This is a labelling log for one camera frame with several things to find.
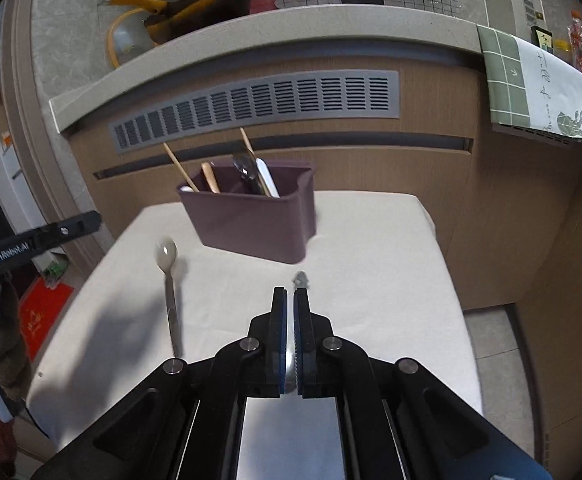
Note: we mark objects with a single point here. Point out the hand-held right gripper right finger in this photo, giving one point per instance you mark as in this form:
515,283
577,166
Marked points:
303,340

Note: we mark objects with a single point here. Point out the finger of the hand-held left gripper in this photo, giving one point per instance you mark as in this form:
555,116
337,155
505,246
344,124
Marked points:
46,237

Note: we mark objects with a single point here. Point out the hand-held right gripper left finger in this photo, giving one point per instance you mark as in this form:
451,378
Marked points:
278,340

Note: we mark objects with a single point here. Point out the dark metal spoon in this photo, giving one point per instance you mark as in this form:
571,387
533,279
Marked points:
301,280

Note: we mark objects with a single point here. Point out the purple utensil holder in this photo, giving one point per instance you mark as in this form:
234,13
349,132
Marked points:
251,225

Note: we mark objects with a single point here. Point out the silver metal spoon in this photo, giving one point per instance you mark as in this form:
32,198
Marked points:
166,252

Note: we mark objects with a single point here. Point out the wooden chopstick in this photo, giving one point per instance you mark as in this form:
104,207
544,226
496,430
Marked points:
181,167
247,142

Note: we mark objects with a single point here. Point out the white plastic spoon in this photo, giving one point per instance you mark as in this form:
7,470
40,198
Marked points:
266,177

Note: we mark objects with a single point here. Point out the wooden spoon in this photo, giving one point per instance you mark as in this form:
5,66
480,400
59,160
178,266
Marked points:
208,175

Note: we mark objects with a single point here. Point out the person's left hand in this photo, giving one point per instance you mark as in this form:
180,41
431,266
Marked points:
8,355

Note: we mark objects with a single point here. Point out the white table cloth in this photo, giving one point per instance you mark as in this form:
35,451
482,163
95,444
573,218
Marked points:
371,285

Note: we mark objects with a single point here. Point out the wooden cabinet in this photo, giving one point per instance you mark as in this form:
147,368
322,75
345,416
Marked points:
471,210

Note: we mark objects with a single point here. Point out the small grey vent grille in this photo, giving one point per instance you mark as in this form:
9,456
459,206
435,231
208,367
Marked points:
531,135

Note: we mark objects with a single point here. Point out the speckled stone countertop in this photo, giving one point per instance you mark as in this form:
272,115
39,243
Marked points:
271,25

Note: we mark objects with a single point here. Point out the green checked cloth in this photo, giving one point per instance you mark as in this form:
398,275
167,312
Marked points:
506,85

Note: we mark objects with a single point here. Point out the dark small box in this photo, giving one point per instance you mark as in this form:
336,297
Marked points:
542,39

